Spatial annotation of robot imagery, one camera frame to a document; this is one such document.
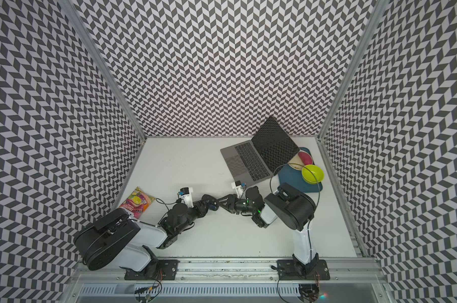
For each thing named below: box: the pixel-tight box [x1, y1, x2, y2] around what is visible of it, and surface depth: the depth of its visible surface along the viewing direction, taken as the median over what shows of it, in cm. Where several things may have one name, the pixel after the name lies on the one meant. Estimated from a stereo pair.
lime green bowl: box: [301, 164, 325, 185], surface depth 98 cm
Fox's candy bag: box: [118, 186, 156, 220], surface depth 91 cm
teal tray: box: [277, 147, 324, 194], surface depth 101 cm
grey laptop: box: [220, 116, 301, 185], surface depth 108 cm
